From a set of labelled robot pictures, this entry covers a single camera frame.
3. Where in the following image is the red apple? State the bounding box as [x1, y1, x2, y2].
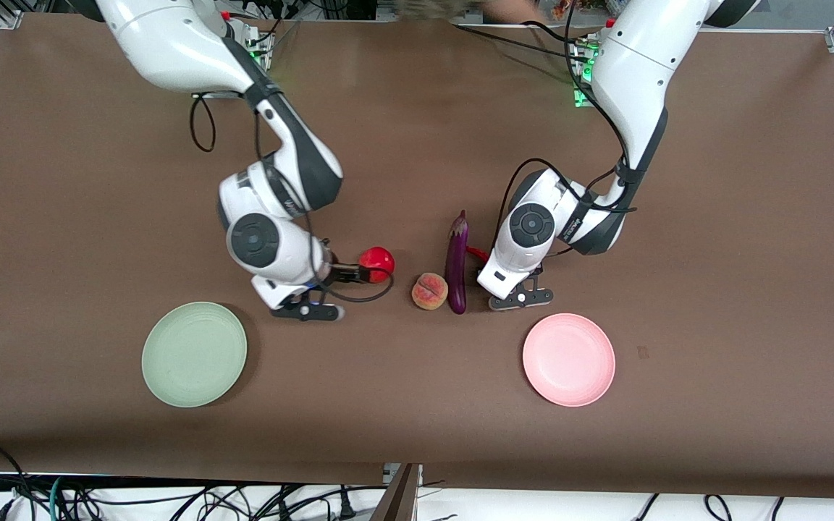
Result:
[358, 246, 396, 284]

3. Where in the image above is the orange pink peach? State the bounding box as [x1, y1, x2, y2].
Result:
[411, 272, 450, 311]

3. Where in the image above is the long purple eggplant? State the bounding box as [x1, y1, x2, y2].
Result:
[445, 210, 470, 315]

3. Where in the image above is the blurred person forearm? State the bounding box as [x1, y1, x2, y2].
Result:
[399, 0, 549, 24]

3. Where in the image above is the brown table cover sheet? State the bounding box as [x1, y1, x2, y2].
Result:
[0, 13, 834, 500]

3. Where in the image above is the pale green plate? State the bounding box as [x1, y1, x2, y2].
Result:
[141, 301, 248, 408]

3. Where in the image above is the pink plate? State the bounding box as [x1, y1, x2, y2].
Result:
[522, 313, 617, 408]

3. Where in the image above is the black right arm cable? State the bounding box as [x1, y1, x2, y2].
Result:
[189, 90, 396, 305]

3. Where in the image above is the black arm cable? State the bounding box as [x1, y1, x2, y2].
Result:
[189, 90, 396, 305]
[493, 0, 639, 258]

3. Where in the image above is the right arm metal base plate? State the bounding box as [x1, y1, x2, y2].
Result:
[193, 20, 274, 100]

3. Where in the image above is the aluminium frame post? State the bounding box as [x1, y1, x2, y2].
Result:
[370, 463, 424, 521]

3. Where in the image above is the tangled black floor cable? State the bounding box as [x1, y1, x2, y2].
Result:
[62, 483, 389, 521]

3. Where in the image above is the black base cable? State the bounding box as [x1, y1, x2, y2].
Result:
[243, 0, 303, 53]

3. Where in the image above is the long black table cable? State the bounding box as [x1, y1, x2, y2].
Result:
[453, 24, 586, 57]

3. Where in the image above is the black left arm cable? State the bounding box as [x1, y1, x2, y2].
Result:
[493, 0, 639, 258]

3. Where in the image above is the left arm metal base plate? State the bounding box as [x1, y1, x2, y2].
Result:
[573, 36, 601, 108]

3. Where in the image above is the short black table cable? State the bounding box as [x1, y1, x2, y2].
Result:
[526, 20, 593, 47]

